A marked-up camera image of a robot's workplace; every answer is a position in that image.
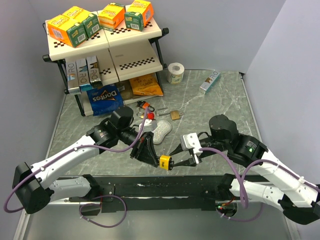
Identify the teal RO box on table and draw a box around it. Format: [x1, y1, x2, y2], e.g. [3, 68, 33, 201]
[199, 71, 221, 95]

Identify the white two-tier shelf rack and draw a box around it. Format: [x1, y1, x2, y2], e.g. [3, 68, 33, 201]
[42, 11, 170, 117]

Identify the silver RO box left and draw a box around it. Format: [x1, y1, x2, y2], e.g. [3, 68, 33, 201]
[65, 61, 81, 95]

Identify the toilet paper roll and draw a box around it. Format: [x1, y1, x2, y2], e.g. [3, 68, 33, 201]
[167, 62, 185, 85]

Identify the orange sponge box open window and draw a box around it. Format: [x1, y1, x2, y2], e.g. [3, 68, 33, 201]
[97, 2, 126, 30]

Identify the blue RO box middle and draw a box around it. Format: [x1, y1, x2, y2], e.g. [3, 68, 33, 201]
[76, 58, 92, 92]

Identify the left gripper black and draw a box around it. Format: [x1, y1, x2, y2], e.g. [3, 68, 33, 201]
[118, 127, 160, 168]

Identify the orange green sponge box right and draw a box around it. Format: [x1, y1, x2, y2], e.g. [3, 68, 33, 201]
[124, 0, 154, 32]

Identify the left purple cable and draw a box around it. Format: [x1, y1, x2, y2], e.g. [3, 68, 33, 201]
[3, 106, 153, 214]

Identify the orange sponge box front left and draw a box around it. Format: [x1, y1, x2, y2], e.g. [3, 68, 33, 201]
[47, 14, 88, 48]

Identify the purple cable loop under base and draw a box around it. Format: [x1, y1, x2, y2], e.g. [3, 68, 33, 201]
[79, 194, 126, 228]

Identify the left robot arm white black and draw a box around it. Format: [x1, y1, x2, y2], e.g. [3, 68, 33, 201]
[12, 106, 159, 214]

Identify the yellow honey dijon chip bag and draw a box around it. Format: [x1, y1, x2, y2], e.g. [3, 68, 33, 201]
[129, 73, 163, 96]

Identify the small brass padlock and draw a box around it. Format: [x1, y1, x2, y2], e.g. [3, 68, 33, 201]
[136, 112, 146, 119]

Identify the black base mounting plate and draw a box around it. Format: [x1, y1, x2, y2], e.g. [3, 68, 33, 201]
[66, 173, 240, 213]

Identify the blue Doritos chip bag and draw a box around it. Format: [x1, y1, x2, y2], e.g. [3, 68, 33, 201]
[87, 84, 124, 116]

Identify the large brass padlock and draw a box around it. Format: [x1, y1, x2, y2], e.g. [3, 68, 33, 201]
[155, 107, 184, 121]

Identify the silver glitter sponge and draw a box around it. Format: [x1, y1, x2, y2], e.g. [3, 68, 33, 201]
[152, 120, 172, 145]

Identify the dark RO box right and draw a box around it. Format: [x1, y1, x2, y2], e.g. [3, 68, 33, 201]
[86, 55, 103, 88]

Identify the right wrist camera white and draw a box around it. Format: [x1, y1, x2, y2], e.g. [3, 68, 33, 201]
[180, 132, 203, 155]

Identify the yellow padlock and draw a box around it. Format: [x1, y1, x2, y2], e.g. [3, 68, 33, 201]
[159, 155, 174, 171]

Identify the orange black padlock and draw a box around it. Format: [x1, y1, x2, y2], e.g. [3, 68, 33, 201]
[136, 100, 155, 112]

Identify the brown chip bag middle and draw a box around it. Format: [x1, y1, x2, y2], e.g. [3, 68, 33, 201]
[115, 80, 135, 100]

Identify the yellow green sponge box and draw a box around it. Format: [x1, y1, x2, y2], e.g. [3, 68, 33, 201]
[62, 6, 101, 38]

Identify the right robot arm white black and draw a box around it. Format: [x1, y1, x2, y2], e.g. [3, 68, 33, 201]
[170, 114, 320, 225]

